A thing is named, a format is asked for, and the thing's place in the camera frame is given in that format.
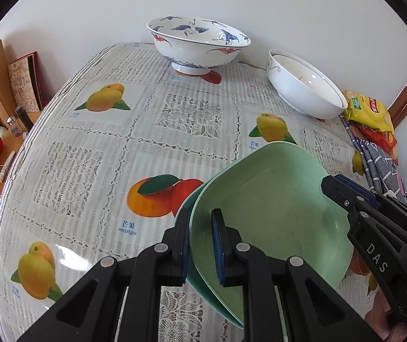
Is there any green plate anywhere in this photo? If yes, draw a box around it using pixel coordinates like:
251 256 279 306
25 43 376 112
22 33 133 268
172 183 243 329
189 141 353 327

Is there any grey checked cloth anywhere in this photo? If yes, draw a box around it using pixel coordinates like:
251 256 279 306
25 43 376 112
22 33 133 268
339 115 407 205

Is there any red chip bag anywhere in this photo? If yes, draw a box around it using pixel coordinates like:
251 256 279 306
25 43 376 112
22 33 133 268
355 123 399 165

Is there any yellow chip bag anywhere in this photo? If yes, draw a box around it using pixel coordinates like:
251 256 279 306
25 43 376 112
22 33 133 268
342 89 394 133

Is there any large white bowl grey trim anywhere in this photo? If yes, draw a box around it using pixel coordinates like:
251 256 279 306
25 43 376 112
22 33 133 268
267 49 348 120

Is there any small dark bottle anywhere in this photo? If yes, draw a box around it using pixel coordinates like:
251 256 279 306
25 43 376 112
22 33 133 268
15 106 33 131

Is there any blue crane pattern bowl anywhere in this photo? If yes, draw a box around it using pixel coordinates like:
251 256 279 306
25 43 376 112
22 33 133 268
146 15 251 76

